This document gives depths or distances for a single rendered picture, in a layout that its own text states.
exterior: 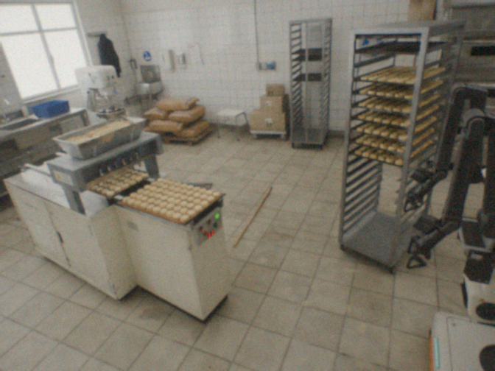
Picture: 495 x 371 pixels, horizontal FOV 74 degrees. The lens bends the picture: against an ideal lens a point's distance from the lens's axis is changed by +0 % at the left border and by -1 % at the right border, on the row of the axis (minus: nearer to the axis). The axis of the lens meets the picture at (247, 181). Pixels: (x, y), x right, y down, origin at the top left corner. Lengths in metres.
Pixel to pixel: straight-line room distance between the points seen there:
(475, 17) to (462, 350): 3.30
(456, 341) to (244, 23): 5.12
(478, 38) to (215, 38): 3.85
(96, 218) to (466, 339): 2.34
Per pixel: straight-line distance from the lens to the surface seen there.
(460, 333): 2.36
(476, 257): 1.65
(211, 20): 6.26
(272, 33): 5.80
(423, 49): 2.24
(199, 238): 2.08
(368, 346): 2.50
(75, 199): 2.47
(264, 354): 2.41
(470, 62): 4.50
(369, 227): 3.23
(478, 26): 4.49
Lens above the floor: 1.96
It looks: 27 degrees down
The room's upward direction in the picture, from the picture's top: 5 degrees counter-clockwise
